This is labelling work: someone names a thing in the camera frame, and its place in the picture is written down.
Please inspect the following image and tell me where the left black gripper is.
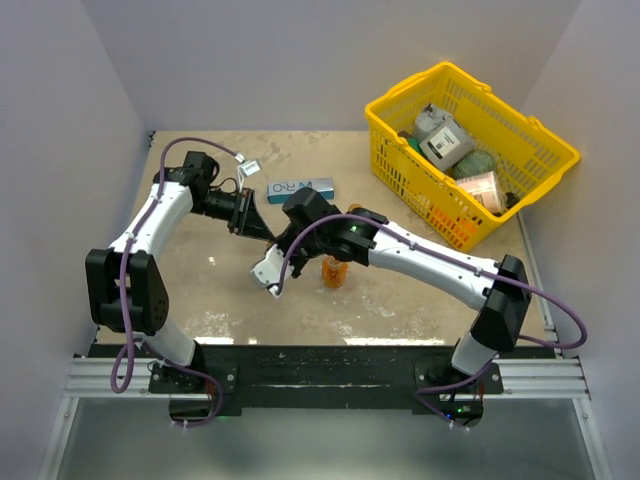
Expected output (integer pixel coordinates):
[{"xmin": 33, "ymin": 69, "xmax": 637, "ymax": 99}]
[{"xmin": 191, "ymin": 186, "xmax": 275, "ymax": 241}]

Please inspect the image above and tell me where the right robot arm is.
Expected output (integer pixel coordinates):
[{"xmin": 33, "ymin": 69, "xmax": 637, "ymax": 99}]
[{"xmin": 253, "ymin": 187, "xmax": 531, "ymax": 393}]

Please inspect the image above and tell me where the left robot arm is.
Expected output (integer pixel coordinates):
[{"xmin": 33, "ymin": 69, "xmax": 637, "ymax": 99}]
[{"xmin": 85, "ymin": 151, "xmax": 273, "ymax": 392}]

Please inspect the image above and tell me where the orange bottle right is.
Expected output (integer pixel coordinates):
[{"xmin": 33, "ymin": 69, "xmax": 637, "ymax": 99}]
[{"xmin": 322, "ymin": 255, "xmax": 348, "ymax": 289}]

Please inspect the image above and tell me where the teal toothpaste box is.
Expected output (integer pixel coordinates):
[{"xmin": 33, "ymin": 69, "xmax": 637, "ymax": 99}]
[{"xmin": 266, "ymin": 177, "xmax": 335, "ymax": 204}]

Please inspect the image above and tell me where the green item in basket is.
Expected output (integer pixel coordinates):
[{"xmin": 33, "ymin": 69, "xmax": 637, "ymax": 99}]
[{"xmin": 407, "ymin": 136, "xmax": 424, "ymax": 155}]

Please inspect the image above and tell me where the grey pouch with label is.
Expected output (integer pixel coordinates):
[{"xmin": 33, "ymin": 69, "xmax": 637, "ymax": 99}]
[{"xmin": 413, "ymin": 103, "xmax": 475, "ymax": 172}]

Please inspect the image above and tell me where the pink cup package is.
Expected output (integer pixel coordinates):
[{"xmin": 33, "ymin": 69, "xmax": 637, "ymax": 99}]
[{"xmin": 455, "ymin": 171, "xmax": 506, "ymax": 215}]

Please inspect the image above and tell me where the green round netted item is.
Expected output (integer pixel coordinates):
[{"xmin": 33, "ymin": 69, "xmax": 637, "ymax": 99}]
[{"xmin": 451, "ymin": 149, "xmax": 497, "ymax": 180}]

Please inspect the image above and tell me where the small black item in basket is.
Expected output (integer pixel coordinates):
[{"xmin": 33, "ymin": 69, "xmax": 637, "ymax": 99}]
[{"xmin": 504, "ymin": 192, "xmax": 520, "ymax": 211}]

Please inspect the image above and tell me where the yellow plastic basket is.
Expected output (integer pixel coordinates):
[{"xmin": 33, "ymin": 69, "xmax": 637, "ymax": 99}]
[{"xmin": 365, "ymin": 62, "xmax": 580, "ymax": 252}]

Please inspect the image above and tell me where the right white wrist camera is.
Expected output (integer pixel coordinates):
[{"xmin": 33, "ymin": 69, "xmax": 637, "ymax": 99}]
[{"xmin": 250, "ymin": 245, "xmax": 285, "ymax": 298}]

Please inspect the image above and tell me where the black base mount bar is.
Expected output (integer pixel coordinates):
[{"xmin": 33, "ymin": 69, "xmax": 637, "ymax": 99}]
[{"xmin": 149, "ymin": 345, "xmax": 503, "ymax": 425}]

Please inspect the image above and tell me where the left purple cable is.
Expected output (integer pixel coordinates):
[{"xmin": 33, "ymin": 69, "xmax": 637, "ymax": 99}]
[{"xmin": 109, "ymin": 137, "xmax": 241, "ymax": 429}]

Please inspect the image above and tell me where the purple cable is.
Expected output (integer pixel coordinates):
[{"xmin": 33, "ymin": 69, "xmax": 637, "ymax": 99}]
[
  {"xmin": 277, "ymin": 213, "xmax": 589, "ymax": 431},
  {"xmin": 109, "ymin": 137, "xmax": 241, "ymax": 429}
]

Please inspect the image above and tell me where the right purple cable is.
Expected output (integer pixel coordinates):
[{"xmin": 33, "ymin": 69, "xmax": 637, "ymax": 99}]
[{"xmin": 277, "ymin": 213, "xmax": 589, "ymax": 431}]

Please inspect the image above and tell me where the aluminium rail frame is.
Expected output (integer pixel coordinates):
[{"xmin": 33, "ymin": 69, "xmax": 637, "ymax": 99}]
[{"xmin": 37, "ymin": 344, "xmax": 606, "ymax": 480}]

